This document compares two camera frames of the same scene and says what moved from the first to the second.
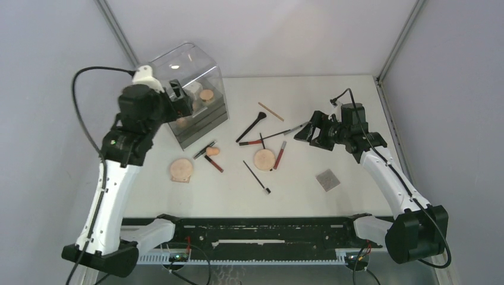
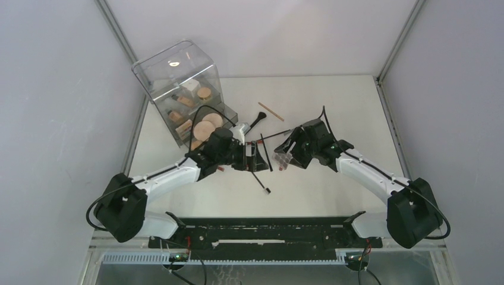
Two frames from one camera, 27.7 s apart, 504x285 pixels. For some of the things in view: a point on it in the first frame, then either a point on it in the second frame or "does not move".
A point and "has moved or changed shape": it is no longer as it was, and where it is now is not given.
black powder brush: (261, 116) does not move
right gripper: (318, 119) → (298, 136)
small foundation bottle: (182, 122) has moved or changed shape
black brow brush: (267, 189) does not move
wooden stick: (270, 111) does not move
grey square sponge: (327, 180) → (282, 160)
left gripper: (182, 107) → (254, 162)
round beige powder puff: (264, 160) → (214, 118)
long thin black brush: (276, 134) does not move
